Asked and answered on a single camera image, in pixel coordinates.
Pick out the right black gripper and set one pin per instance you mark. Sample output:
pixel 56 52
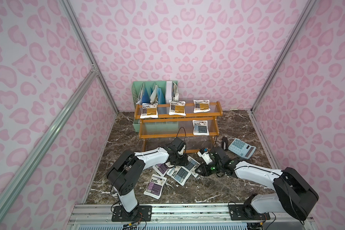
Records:
pixel 206 166

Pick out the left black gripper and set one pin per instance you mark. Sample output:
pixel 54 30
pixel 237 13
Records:
pixel 179 156

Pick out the blue coffee bag front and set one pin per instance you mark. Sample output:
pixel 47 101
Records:
pixel 179 174

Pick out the blue coffee bag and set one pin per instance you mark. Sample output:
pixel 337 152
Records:
pixel 200 128
pixel 179 174
pixel 192 165

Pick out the purple coffee bag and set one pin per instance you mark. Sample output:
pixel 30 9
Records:
pixel 162 169
pixel 155 186

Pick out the yellow coffee bag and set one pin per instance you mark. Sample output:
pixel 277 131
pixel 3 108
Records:
pixel 201 106
pixel 177 108
pixel 149 111

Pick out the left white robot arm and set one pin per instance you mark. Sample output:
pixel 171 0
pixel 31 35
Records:
pixel 125 172

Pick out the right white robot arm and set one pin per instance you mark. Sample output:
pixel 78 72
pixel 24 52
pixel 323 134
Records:
pixel 291 193

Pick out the orange three-tier shelf rack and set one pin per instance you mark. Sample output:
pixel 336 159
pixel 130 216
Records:
pixel 156 131

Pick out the grey desk calculator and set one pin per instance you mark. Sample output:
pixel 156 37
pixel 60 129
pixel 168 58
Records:
pixel 242 149

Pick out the green desktop file organizer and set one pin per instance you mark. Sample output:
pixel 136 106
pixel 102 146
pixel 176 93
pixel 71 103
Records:
pixel 162 91

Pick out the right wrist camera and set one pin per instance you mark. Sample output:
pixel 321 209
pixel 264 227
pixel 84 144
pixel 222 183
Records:
pixel 205 155

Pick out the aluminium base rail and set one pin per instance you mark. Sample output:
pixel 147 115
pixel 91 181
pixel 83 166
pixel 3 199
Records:
pixel 196 216

